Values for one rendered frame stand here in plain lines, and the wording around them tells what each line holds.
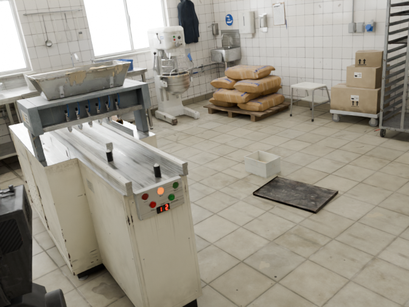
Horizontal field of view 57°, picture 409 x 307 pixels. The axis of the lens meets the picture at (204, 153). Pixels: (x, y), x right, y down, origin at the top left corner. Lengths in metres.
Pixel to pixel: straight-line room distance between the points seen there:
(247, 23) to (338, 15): 1.56
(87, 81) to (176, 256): 1.12
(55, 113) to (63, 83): 0.19
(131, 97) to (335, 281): 1.68
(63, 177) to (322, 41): 4.34
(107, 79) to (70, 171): 0.59
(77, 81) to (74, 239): 0.96
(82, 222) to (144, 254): 0.70
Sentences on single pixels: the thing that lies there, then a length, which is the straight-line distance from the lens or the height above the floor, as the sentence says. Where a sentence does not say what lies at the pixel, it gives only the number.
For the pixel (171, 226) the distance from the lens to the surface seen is 1.92.
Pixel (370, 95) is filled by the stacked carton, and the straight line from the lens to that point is 5.03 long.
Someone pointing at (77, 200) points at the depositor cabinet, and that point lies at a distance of 2.44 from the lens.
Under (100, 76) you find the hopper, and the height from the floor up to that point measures 1.27.
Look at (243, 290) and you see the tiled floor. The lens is 2.39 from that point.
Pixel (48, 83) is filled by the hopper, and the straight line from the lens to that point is 2.29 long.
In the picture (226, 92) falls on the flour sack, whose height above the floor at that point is 0.38.
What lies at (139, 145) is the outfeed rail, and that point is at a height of 0.89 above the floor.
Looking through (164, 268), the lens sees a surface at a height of 0.37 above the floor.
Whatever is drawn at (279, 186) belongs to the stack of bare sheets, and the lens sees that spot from 3.49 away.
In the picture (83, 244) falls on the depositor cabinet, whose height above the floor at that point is 0.27.
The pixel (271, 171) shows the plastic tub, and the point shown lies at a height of 0.05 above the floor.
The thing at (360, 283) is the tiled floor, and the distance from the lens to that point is 2.49.
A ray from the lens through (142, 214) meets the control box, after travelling 1.77.
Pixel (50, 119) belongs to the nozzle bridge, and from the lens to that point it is 2.36.
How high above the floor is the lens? 1.57
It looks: 21 degrees down
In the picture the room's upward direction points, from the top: 6 degrees counter-clockwise
